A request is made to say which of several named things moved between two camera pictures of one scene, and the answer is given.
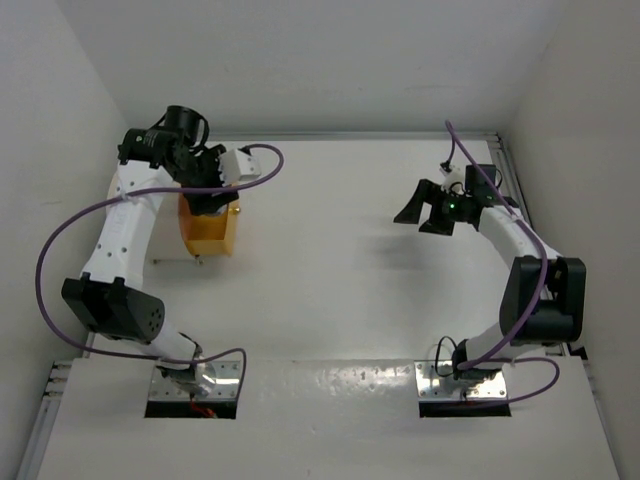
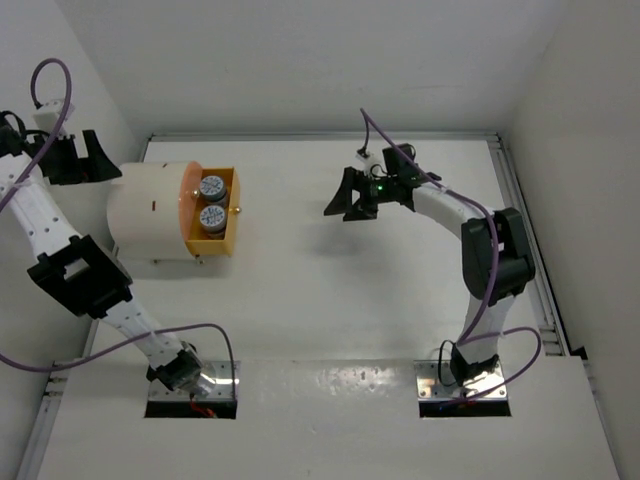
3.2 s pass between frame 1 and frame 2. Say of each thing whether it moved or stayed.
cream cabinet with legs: moved
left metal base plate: stayed
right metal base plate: stayed
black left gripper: moved
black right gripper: moved
